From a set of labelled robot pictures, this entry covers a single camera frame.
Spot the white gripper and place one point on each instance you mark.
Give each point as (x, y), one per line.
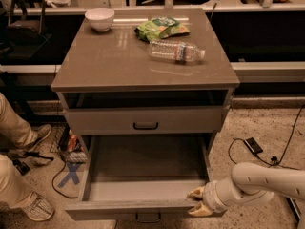
(210, 197)

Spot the grey drawer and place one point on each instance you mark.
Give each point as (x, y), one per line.
(135, 121)
(141, 177)

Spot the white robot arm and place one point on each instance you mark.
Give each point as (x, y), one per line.
(248, 184)

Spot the grey top drawer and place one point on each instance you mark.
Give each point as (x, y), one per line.
(135, 121)

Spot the grey drawer cabinet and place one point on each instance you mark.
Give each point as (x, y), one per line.
(114, 69)

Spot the black small device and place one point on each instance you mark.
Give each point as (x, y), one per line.
(253, 146)

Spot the black bar on floor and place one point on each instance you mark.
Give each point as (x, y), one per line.
(295, 208)

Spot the blue tape cross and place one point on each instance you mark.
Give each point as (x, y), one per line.
(71, 175)

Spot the clear plastic water bottle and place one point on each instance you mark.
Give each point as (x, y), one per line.
(176, 51)

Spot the white sneaker lower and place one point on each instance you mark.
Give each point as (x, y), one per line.
(40, 209)

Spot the grey sneaker upper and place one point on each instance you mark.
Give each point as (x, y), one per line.
(43, 133)

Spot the green snack bag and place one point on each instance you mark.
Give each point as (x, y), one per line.
(160, 28)

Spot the beige trouser leg lower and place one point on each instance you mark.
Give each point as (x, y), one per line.
(14, 190)

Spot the beige trouser leg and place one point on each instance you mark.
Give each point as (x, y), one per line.
(15, 128)
(14, 190)

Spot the beige trouser leg upper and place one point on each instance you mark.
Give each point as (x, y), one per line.
(15, 128)

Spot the white bowl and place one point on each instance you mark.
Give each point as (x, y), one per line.
(100, 19)

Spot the black chair frame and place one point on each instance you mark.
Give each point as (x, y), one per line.
(24, 34)

